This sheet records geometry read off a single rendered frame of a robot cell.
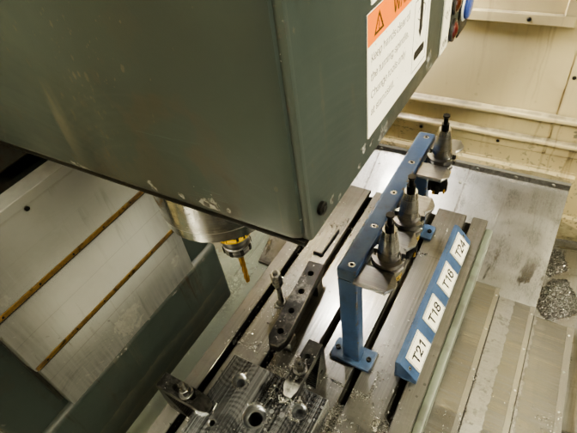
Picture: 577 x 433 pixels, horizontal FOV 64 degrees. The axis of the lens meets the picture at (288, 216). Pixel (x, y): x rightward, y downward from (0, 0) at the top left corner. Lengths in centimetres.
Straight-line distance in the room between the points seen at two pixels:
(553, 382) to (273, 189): 115
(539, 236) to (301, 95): 137
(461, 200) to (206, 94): 139
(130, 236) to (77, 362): 30
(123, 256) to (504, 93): 114
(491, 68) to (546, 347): 79
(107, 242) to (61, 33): 75
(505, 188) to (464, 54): 46
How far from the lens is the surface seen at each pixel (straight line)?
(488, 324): 141
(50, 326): 108
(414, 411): 108
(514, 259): 157
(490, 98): 154
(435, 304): 117
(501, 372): 134
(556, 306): 160
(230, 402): 101
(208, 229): 53
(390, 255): 85
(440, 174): 107
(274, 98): 28
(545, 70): 148
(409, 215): 92
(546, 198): 166
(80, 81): 41
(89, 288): 110
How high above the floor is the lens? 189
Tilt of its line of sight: 43 degrees down
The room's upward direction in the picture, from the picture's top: 10 degrees counter-clockwise
